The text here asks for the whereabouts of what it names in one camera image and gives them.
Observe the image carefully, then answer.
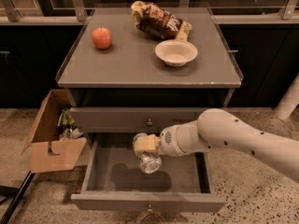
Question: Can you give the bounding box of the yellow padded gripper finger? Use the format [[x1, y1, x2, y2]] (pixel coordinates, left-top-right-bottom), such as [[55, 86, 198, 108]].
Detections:
[[134, 133, 160, 153]]

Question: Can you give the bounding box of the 7up soda can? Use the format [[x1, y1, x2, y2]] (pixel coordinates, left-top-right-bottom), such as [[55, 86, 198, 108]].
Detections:
[[132, 133, 163, 175]]

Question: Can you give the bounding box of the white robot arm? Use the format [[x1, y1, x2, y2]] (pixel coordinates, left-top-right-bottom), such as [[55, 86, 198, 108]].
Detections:
[[133, 108, 299, 182]]

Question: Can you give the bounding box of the round metal drawer knob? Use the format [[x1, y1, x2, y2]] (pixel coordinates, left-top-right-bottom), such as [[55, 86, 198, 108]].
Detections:
[[146, 119, 153, 127]]

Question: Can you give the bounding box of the open grey middle drawer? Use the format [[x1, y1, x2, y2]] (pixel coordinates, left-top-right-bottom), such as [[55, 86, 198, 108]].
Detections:
[[71, 133, 225, 213]]

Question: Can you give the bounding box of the grey drawer cabinet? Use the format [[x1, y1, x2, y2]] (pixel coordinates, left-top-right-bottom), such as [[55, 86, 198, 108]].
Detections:
[[55, 7, 244, 214]]

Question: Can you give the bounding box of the closed grey top drawer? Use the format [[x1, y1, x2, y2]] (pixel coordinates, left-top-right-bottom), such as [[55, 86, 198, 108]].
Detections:
[[70, 106, 206, 133]]

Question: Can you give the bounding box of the clear plastic bag in box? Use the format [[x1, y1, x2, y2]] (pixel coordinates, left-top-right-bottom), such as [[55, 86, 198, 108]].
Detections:
[[59, 128, 83, 141]]

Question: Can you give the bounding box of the green snack bag in box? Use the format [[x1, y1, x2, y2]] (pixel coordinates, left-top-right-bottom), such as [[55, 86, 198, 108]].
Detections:
[[58, 108, 76, 129]]

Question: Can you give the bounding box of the brown cardboard box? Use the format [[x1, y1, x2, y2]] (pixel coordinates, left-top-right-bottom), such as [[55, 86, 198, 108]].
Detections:
[[22, 90, 90, 173]]

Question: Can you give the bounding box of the white paper bowl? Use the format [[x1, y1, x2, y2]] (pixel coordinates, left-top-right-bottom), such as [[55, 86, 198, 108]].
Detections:
[[155, 39, 198, 67]]

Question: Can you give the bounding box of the red apple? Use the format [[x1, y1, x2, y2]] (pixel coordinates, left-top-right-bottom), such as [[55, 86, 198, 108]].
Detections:
[[92, 27, 112, 49]]

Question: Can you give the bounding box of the brown chip bag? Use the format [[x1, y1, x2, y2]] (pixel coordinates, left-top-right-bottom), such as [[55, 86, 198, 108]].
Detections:
[[131, 1, 192, 41]]

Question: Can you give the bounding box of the black floor bar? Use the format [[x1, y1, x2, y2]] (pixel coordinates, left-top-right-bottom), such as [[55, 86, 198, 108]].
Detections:
[[0, 171, 35, 224]]

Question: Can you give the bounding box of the metal lower drawer handle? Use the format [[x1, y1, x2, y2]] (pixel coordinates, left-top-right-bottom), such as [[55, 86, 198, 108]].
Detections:
[[140, 205, 164, 224]]

